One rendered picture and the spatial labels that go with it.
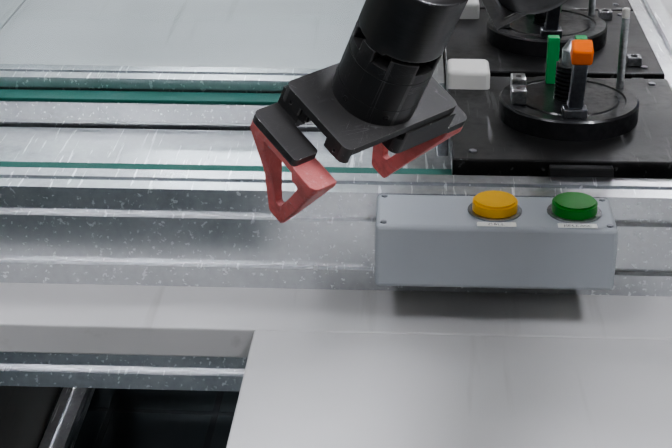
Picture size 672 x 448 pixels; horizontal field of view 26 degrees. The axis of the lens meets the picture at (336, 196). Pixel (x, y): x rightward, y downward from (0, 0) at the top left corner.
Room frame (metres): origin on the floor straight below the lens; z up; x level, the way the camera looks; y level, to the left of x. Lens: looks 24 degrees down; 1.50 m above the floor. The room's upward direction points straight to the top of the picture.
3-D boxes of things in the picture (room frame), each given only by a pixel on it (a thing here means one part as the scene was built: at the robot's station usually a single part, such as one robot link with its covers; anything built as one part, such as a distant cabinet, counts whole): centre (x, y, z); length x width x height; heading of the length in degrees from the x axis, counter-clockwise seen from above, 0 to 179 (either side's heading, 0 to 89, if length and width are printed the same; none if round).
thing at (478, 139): (1.38, -0.24, 0.96); 0.24 x 0.24 x 0.02; 87
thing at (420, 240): (1.17, -0.14, 0.93); 0.21 x 0.07 x 0.06; 87
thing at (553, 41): (1.43, -0.22, 1.02); 0.01 x 0.01 x 0.05; 87
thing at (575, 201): (1.17, -0.21, 0.96); 0.04 x 0.04 x 0.02
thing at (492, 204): (1.17, -0.14, 0.96); 0.04 x 0.04 x 0.02
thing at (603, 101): (1.38, -0.24, 0.98); 0.14 x 0.14 x 0.02
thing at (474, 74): (1.49, -0.14, 0.97); 0.05 x 0.05 x 0.04; 87
